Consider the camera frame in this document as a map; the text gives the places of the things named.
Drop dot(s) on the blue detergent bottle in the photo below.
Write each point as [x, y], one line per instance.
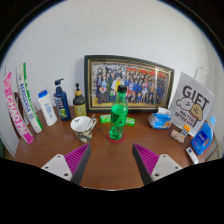
[202, 140]

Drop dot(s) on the small white remote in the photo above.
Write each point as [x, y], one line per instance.
[192, 155]

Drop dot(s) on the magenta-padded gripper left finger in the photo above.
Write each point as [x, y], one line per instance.
[60, 165]

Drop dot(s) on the blue tissue pack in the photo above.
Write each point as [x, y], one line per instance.
[160, 120]

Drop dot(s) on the white paper gift bag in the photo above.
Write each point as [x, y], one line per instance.
[191, 100]

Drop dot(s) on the flat round red coaster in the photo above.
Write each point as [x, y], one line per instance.
[110, 139]

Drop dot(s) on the long pink and white box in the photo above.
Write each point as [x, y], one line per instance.
[16, 110]

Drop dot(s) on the long green and white box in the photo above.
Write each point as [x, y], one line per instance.
[28, 100]

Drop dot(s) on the metal spoon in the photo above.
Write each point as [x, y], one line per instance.
[91, 120]

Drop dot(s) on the dark yellow-label pump bottle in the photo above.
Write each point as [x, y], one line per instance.
[79, 106]

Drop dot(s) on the white camouflage mug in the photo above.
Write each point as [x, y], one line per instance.
[81, 131]

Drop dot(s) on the framed cartoon group picture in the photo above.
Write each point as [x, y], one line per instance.
[140, 83]

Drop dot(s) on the green plastic drink bottle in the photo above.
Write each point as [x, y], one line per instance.
[118, 116]

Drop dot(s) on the white bottle with blue cap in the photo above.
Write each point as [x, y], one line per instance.
[48, 110]

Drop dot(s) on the small colourful box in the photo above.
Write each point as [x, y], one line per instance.
[180, 134]

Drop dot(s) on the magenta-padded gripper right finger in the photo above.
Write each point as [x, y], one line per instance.
[163, 166]

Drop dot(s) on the blue pump bottle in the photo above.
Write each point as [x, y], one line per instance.
[62, 105]

